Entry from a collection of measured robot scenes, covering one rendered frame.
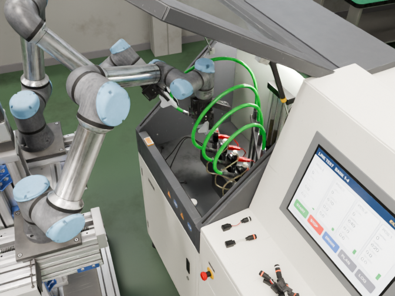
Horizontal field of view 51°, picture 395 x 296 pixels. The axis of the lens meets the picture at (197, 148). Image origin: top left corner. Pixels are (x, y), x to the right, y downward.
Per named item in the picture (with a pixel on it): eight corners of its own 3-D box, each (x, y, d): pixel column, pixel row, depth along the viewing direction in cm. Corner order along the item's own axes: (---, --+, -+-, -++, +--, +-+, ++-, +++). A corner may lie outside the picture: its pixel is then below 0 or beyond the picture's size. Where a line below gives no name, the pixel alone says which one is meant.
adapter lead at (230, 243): (226, 248, 151) (226, 245, 149) (224, 244, 152) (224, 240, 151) (257, 240, 153) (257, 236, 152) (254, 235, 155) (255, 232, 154)
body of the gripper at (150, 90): (154, 96, 181) (135, 75, 178) (168, 84, 178) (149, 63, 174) (150, 103, 175) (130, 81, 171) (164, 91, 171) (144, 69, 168)
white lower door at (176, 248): (147, 232, 261) (138, 154, 214) (151, 231, 261) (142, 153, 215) (193, 322, 219) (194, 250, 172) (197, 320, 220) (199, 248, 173)
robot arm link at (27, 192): (44, 190, 149) (35, 164, 140) (66, 210, 143) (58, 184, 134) (14, 209, 143) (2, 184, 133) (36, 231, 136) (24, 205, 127)
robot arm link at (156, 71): (48, 93, 129) (156, 80, 166) (69, 108, 124) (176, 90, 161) (52, 58, 124) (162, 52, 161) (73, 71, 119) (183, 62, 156)
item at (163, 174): (140, 155, 213) (137, 132, 202) (148, 153, 215) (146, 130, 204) (194, 247, 173) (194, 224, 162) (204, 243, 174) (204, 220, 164)
